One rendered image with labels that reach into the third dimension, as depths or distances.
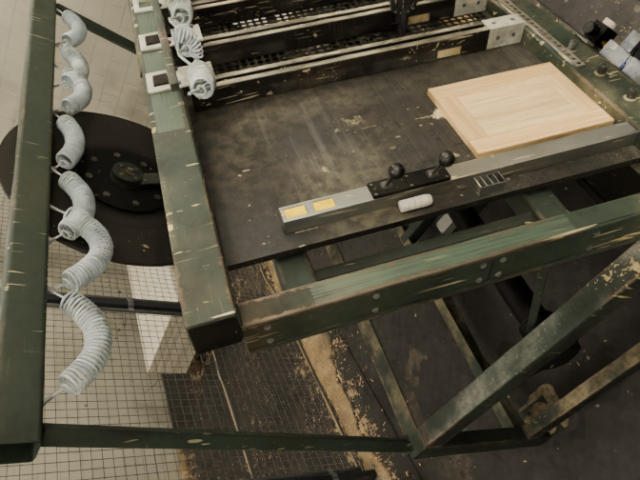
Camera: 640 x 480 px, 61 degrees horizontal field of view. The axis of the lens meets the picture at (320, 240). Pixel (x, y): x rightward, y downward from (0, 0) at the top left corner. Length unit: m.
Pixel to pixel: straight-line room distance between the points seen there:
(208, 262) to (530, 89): 1.09
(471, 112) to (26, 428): 1.34
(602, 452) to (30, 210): 2.31
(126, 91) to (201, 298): 6.08
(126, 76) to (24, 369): 5.79
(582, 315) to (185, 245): 1.15
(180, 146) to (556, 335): 1.21
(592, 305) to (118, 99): 6.14
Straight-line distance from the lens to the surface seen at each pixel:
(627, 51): 1.94
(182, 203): 1.25
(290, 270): 1.24
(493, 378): 1.92
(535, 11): 2.08
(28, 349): 1.45
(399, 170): 1.19
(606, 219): 1.34
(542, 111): 1.66
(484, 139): 1.52
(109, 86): 7.02
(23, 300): 1.53
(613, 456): 2.64
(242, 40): 1.86
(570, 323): 1.77
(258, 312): 1.08
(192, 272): 1.11
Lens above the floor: 2.30
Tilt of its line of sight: 33 degrees down
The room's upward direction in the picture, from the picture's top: 80 degrees counter-clockwise
